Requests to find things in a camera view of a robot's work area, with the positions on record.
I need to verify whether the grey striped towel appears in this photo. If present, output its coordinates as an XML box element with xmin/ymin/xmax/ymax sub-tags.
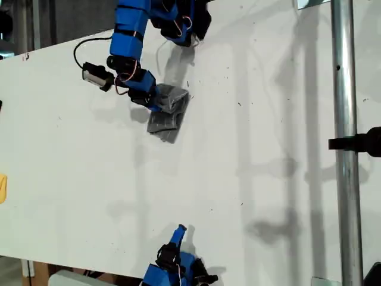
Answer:
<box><xmin>146</xmin><ymin>83</ymin><xmax>191</xmax><ymax>145</ymax></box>

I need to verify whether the wooden table leg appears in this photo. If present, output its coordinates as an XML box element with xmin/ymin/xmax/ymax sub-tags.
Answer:
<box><xmin>22</xmin><ymin>259</ymin><xmax>50</xmax><ymax>286</ymax></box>

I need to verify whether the yellow object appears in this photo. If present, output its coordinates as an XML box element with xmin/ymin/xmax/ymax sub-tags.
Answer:
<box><xmin>0</xmin><ymin>172</ymin><xmax>9</xmax><ymax>204</ymax></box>

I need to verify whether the dark rounded object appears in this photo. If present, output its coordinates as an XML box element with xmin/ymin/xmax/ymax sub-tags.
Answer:
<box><xmin>362</xmin><ymin>262</ymin><xmax>381</xmax><ymax>286</ymax></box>

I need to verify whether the black clamp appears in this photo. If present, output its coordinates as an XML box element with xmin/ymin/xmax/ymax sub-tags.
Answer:
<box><xmin>328</xmin><ymin>126</ymin><xmax>381</xmax><ymax>158</ymax></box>

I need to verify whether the red white arm wire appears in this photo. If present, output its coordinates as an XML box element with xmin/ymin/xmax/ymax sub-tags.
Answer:
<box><xmin>174</xmin><ymin>262</ymin><xmax>186</xmax><ymax>286</ymax></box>
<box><xmin>114</xmin><ymin>61</ymin><xmax>140</xmax><ymax>96</ymax></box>

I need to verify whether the thin white cable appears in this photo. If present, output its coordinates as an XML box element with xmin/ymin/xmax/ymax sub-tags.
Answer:
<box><xmin>156</xmin><ymin>40</ymin><xmax>171</xmax><ymax>77</ymax></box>

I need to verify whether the black camera stalk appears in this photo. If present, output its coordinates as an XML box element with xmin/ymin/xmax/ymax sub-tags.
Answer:
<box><xmin>102</xmin><ymin>71</ymin><xmax>121</xmax><ymax>92</ymax></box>

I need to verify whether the black camera cable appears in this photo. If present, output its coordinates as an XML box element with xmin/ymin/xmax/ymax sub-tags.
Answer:
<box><xmin>73</xmin><ymin>37</ymin><xmax>114</xmax><ymax>71</ymax></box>

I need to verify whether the steel post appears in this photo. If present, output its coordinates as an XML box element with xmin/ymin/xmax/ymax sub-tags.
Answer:
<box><xmin>330</xmin><ymin>0</ymin><xmax>364</xmax><ymax>286</ymax></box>

